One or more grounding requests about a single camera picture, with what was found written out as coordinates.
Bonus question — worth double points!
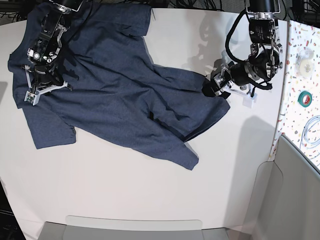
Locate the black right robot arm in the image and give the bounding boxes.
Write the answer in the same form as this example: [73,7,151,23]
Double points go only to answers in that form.
[27,0,83,90]

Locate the grey chair right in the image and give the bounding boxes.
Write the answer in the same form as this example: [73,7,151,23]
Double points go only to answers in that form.
[251,135,320,240]

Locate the coiled white cable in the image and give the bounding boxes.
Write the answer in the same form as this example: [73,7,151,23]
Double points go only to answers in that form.
[301,114,320,150]

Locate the blue t-shirt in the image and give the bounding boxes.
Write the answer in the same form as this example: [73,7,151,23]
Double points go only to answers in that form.
[8,3,230,170]

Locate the grey chair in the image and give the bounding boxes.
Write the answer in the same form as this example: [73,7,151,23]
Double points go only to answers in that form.
[38,215,229,240]
[251,135,320,240]

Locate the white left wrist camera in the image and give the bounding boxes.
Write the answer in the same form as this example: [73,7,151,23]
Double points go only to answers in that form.
[228,84,258,109]

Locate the speckled white side table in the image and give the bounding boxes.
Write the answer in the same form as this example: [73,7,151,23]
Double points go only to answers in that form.
[269,20,320,168]

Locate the clear tape dispenser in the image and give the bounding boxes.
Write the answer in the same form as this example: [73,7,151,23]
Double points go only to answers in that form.
[295,48,315,79]

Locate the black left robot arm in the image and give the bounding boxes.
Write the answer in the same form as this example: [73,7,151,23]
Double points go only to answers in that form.
[202,0,283,102]

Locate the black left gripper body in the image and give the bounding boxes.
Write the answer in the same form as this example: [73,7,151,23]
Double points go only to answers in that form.
[210,58,233,99]

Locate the grey chair front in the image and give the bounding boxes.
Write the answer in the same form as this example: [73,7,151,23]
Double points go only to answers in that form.
[38,215,229,240]

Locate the green tape roll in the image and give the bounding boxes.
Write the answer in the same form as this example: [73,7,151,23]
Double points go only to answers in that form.
[298,91,313,108]

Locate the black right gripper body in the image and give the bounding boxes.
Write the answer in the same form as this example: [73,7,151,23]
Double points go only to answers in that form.
[34,63,62,87]

